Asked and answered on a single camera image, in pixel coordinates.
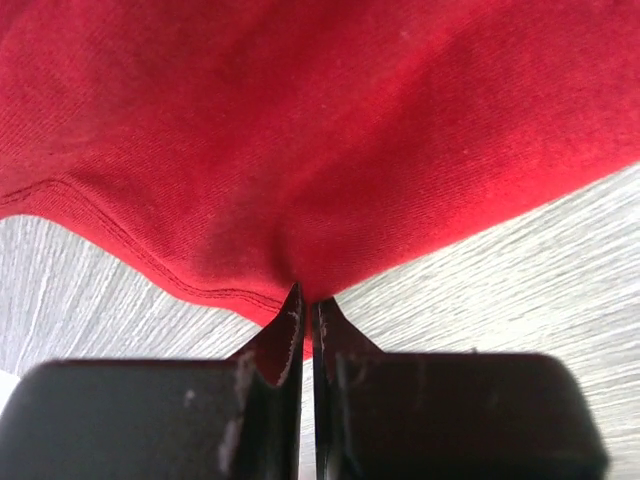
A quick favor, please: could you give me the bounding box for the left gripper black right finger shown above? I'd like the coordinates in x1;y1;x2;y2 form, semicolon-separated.
311;299;610;479

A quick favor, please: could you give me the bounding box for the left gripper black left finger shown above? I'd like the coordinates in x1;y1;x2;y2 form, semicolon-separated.
1;287;304;479

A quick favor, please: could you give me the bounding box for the red t shirt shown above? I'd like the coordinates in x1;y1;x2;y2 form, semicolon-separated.
0;0;640;387

